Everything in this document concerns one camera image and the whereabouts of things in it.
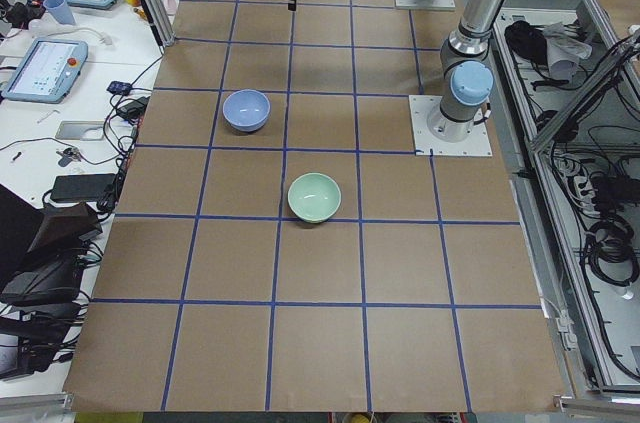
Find green ceramic bowl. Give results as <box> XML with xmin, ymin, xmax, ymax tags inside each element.
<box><xmin>287</xmin><ymin>173</ymin><xmax>342</xmax><ymax>223</ymax></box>

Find blue ceramic bowl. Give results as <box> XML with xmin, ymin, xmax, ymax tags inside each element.
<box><xmin>223</xmin><ymin>89</ymin><xmax>271</xmax><ymax>133</ymax></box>

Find black cloth bundle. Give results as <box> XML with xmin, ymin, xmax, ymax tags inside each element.
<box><xmin>504</xmin><ymin>20</ymin><xmax>548</xmax><ymax>65</ymax></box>

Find light blue plastic cup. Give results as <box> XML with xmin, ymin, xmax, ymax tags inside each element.
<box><xmin>43</xmin><ymin>0</ymin><xmax>76</xmax><ymax>25</ymax></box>

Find near teach pendant tablet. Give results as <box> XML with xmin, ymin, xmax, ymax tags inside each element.
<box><xmin>1</xmin><ymin>38</ymin><xmax>89</xmax><ymax>104</ymax></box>

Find grey crumpled cloth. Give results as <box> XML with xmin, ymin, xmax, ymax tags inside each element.
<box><xmin>542</xmin><ymin>22</ymin><xmax>592</xmax><ymax>81</ymax></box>

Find black power brick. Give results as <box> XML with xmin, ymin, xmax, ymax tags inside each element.
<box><xmin>50</xmin><ymin>173</ymin><xmax>116</xmax><ymax>203</ymax></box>

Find coiled black cables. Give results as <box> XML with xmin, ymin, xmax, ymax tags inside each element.
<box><xmin>579</xmin><ymin>215</ymin><xmax>635</xmax><ymax>289</ymax></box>

